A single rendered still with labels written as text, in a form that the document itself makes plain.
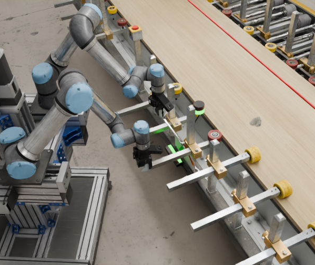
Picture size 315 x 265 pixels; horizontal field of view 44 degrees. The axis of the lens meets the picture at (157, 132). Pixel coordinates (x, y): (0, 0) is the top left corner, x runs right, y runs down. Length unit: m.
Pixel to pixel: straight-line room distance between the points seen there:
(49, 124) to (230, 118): 1.12
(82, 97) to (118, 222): 1.54
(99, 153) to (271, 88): 1.60
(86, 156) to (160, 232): 0.99
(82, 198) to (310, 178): 1.58
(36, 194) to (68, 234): 0.70
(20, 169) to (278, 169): 1.26
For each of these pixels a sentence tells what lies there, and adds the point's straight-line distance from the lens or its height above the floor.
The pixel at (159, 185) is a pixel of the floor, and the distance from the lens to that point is 3.12.
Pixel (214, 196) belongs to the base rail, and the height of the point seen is 0.70.
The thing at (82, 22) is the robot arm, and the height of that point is 1.57.
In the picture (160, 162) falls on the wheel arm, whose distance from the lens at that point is 2.13.
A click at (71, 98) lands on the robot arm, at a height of 1.51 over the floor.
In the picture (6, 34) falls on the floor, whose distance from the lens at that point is 5.45.
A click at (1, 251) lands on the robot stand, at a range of 2.80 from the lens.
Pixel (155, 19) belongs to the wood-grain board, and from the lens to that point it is 3.32.
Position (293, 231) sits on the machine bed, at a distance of 2.04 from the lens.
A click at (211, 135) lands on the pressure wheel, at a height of 0.90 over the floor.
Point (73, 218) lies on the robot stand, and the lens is 2.79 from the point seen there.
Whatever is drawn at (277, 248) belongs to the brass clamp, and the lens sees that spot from 1.76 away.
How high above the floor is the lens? 2.47
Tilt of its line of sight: 45 degrees down
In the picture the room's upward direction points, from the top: 4 degrees counter-clockwise
